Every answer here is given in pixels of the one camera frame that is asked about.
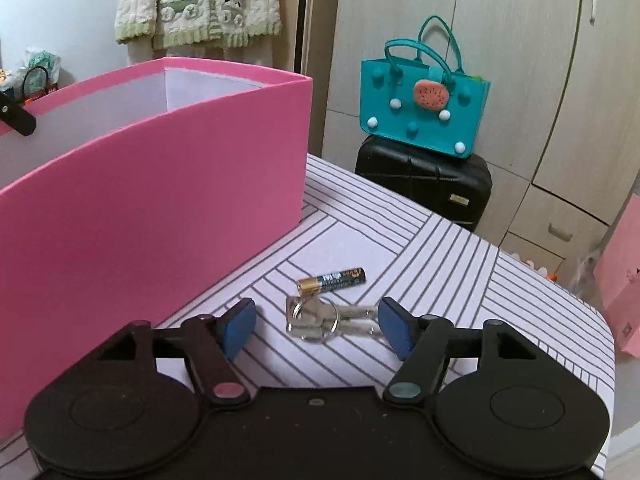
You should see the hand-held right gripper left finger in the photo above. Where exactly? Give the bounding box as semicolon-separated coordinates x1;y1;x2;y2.
95;297;258;407

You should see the teal felt handbag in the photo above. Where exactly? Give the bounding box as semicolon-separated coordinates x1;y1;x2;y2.
359;16;492;158

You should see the beige wardrobe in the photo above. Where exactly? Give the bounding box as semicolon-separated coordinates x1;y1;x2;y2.
300;0;640;281

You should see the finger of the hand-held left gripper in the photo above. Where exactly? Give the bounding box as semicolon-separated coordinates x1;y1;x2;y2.
0;91;37;137

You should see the black gold battery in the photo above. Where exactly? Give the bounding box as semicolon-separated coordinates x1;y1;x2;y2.
297;267;367;295

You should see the cream fleece pajamas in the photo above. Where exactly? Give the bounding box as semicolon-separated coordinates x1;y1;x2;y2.
114;0;282;66

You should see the black hard suitcase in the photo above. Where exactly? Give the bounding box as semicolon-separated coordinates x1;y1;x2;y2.
355;135;493;233

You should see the small gift bag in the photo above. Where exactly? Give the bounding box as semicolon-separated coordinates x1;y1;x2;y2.
20;49;62;106

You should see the pink paper bag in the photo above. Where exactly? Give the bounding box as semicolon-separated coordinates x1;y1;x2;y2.
592;205;640;356

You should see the clear plastic bag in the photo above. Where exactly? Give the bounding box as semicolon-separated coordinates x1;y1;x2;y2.
567;242;603;303

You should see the pink cardboard box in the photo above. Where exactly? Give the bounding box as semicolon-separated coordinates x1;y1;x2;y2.
0;57;314;441

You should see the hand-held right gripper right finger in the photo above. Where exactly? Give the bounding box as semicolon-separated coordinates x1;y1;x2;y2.
377;297;543;405

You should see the bunch of keys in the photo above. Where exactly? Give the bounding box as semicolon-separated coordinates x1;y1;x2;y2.
286;295;386;343

